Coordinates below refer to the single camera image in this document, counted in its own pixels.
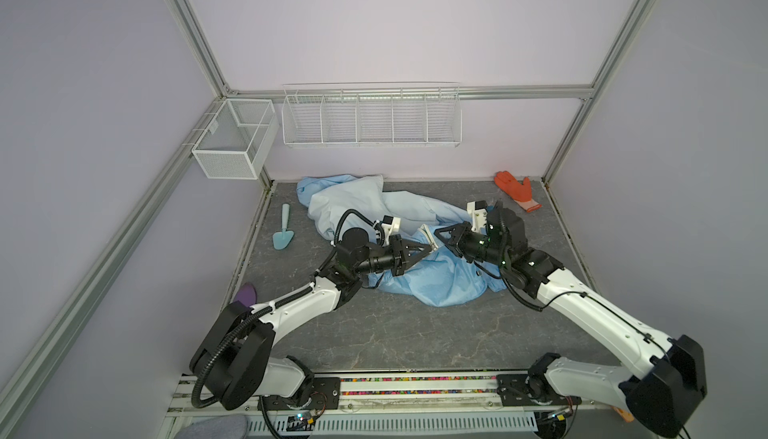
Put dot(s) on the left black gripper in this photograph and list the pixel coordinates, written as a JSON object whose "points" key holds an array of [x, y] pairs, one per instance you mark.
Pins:
{"points": [[401, 260]]}

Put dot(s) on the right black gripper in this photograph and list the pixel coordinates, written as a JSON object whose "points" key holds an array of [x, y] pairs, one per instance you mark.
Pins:
{"points": [[461, 232]]}

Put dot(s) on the light blue jacket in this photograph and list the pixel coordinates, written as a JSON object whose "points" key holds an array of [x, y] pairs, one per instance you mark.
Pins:
{"points": [[441, 279]]}

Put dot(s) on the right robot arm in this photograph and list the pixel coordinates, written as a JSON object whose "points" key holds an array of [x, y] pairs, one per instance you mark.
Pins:
{"points": [[659, 380]]}

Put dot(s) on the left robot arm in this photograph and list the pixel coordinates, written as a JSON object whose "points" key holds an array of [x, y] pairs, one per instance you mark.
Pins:
{"points": [[235, 362]]}

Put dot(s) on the orange red glove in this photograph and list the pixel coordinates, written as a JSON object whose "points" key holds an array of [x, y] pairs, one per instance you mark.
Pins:
{"points": [[520, 191]]}

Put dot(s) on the mint green trowel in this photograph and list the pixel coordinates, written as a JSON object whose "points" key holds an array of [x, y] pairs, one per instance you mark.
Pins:
{"points": [[282, 238]]}

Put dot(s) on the purple pink brush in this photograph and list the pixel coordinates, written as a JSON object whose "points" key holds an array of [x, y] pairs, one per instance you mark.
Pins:
{"points": [[246, 295]]}

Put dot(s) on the white slotted vent strip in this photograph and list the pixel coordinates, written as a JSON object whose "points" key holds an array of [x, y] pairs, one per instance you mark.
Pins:
{"points": [[395, 425]]}

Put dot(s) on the green circuit board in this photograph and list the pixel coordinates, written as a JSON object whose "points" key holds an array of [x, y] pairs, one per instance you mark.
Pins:
{"points": [[299, 423]]}

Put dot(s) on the white mesh box basket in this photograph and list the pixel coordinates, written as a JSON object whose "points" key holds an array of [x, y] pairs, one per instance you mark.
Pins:
{"points": [[237, 140]]}

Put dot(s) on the grey cloth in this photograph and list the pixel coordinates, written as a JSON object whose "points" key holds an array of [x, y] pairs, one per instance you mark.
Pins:
{"points": [[224, 427]]}

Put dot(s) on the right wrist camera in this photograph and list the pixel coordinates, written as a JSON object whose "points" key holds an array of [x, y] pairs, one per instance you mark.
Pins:
{"points": [[477, 211]]}

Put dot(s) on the white wire shelf basket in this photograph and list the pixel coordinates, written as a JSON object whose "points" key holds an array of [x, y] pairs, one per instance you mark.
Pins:
{"points": [[406, 114]]}

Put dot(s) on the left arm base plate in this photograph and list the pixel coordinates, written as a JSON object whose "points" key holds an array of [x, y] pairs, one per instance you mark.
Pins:
{"points": [[321, 393]]}

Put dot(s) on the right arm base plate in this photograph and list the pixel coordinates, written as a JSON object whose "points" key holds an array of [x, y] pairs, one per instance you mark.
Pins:
{"points": [[518, 389]]}

